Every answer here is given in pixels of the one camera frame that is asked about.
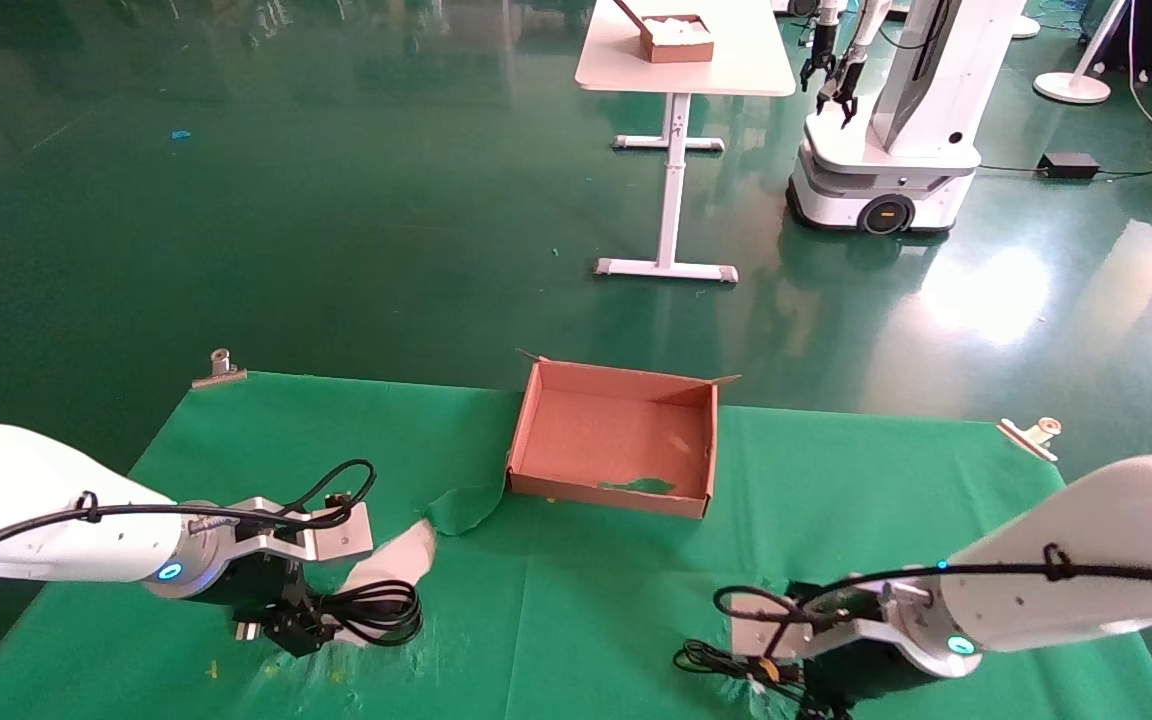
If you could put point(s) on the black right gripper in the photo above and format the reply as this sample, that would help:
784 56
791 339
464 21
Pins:
851 672

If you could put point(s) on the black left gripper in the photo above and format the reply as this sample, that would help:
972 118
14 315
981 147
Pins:
261 590

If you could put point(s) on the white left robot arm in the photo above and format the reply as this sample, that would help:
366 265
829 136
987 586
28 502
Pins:
26 500

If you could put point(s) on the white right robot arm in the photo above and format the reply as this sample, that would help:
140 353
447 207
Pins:
1116 540

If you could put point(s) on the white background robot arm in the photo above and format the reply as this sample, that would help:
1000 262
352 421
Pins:
826 20
871 25

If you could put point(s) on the open brown cardboard box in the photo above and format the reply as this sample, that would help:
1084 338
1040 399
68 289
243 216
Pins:
616 440

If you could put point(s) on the small brown cardboard box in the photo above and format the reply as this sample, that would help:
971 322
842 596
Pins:
681 52

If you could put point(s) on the silver metal binder clip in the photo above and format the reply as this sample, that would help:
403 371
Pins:
1028 437
219 373

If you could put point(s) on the green table cloth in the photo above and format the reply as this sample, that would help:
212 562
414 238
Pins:
586 600

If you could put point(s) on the white wheeled background robot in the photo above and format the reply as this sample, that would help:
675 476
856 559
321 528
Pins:
886 150

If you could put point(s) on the black floor power brick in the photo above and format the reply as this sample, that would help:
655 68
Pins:
1068 166

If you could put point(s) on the black background robot gripper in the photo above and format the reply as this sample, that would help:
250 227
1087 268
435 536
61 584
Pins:
818 68
844 90

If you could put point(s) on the white stand with round base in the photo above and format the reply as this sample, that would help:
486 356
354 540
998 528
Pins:
1071 88

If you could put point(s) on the white packing filling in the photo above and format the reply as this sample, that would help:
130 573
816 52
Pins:
681 28

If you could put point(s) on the small white round base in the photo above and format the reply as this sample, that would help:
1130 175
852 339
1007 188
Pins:
1026 28

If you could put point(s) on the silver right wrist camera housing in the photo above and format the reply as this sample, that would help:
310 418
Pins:
796 635

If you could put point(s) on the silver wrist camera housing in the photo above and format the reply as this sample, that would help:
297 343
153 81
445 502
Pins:
796 635
331 535

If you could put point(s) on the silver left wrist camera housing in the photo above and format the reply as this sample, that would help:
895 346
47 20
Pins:
331 535

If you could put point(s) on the white pedestal table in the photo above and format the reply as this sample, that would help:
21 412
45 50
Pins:
736 60

